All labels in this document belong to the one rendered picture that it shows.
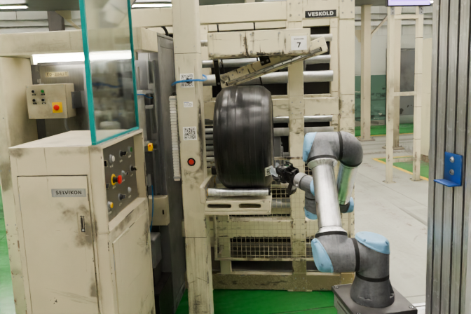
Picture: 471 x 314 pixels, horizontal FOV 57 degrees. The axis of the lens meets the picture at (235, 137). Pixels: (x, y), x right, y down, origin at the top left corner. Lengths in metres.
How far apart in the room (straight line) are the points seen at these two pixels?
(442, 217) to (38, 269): 1.59
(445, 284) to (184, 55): 1.63
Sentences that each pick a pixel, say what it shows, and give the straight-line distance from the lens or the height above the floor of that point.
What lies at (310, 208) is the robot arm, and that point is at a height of 0.92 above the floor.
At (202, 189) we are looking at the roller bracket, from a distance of 2.33.
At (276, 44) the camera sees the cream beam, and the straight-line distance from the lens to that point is 2.59.
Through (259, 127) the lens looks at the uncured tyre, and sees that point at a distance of 2.16.
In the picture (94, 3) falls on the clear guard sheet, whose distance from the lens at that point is 1.95.
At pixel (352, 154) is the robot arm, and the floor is 1.20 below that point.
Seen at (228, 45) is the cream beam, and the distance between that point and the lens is 2.61.
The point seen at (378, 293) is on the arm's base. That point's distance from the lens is 1.65.
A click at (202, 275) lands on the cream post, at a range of 2.63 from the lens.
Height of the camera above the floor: 1.52
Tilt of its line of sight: 8 degrees down
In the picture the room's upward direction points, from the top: 2 degrees counter-clockwise
